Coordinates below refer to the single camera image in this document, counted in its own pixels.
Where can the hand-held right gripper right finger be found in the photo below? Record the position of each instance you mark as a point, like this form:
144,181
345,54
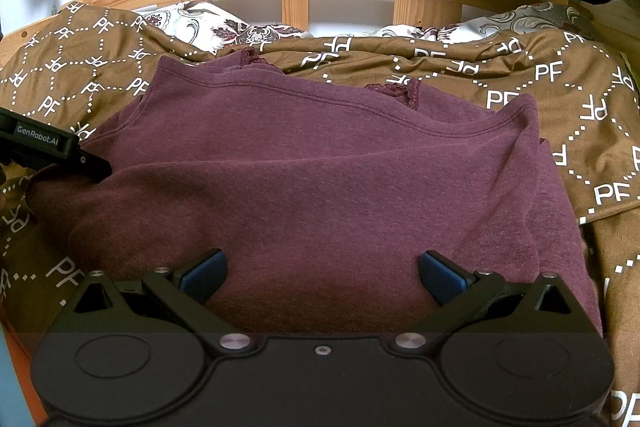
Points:
440,277

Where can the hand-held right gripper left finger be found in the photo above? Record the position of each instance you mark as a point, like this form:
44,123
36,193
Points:
205,277

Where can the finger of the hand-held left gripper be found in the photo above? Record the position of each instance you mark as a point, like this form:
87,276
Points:
92,164

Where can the maroon long-sleeve shirt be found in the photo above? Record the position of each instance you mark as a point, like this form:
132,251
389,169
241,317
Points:
300,182

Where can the white floral pillow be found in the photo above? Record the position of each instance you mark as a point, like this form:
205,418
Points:
200,24

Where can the brown printed blanket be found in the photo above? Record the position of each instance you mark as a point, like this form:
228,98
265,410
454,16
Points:
575,132

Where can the orange and blue bed sheet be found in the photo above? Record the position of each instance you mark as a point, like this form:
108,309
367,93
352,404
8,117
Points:
7,382

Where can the grey floral pillow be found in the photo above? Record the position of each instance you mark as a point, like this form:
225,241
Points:
500,24

